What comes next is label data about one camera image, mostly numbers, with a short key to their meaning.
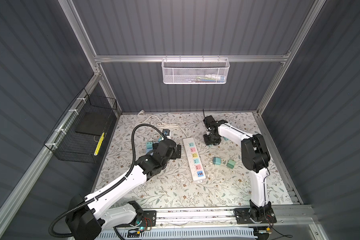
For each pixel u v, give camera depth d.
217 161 0.92
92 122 0.77
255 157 0.56
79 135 0.72
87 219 0.38
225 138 0.72
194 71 1.24
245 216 0.73
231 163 0.90
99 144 0.70
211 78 0.91
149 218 0.72
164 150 0.55
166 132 0.66
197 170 0.87
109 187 0.44
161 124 1.09
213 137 0.86
